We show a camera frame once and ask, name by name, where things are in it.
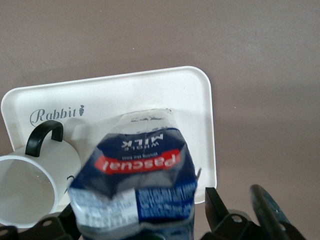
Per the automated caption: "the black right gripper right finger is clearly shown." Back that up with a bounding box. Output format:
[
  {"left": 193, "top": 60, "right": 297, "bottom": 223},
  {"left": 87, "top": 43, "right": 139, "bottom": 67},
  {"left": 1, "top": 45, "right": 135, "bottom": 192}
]
[{"left": 201, "top": 186, "right": 266, "bottom": 240}]

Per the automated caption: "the white cup black handle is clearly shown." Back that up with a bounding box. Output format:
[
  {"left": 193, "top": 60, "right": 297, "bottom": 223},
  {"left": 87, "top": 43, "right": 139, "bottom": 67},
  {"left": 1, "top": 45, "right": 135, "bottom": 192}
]
[{"left": 0, "top": 119, "right": 85, "bottom": 230}]

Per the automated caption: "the blue milk carton green cap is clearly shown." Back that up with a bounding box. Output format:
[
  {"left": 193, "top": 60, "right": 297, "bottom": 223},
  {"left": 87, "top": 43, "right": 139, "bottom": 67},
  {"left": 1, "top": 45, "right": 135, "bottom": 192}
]
[{"left": 67, "top": 107, "right": 202, "bottom": 240}]

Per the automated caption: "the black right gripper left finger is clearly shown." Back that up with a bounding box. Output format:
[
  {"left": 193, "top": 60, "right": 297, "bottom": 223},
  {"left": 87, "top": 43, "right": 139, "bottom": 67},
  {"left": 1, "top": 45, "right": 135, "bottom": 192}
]
[{"left": 16, "top": 202, "right": 81, "bottom": 240}]

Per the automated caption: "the cream rabbit print tray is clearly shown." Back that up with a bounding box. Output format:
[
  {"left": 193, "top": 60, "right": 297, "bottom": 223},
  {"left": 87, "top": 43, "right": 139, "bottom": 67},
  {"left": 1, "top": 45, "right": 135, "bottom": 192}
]
[{"left": 0, "top": 65, "right": 218, "bottom": 209}]

